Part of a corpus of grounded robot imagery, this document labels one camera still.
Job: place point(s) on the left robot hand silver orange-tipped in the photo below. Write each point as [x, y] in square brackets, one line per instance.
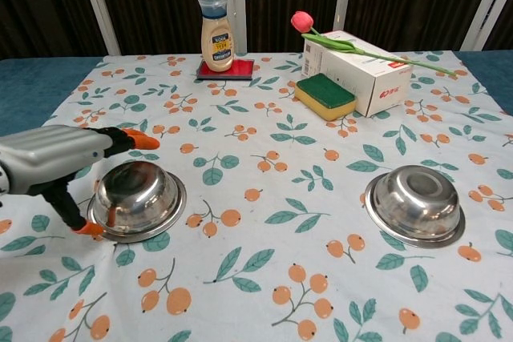
[52, 150]

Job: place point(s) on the steel bowl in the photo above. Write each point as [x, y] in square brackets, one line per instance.
[138, 194]
[417, 202]

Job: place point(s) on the floral tablecloth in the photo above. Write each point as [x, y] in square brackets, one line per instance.
[256, 238]

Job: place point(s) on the dark pleated partition curtain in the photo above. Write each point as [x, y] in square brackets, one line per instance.
[160, 1]

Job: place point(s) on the mayonnaise squeeze bottle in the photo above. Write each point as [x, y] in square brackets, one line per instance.
[216, 43]

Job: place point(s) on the red square coaster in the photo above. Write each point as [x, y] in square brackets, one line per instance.
[242, 69]

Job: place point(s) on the green and yellow sponge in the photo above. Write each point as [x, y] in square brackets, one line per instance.
[324, 91]

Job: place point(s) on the pink artificial tulip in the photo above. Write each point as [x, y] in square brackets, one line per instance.
[301, 21]

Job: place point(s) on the white cardboard box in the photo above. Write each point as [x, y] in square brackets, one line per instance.
[352, 73]

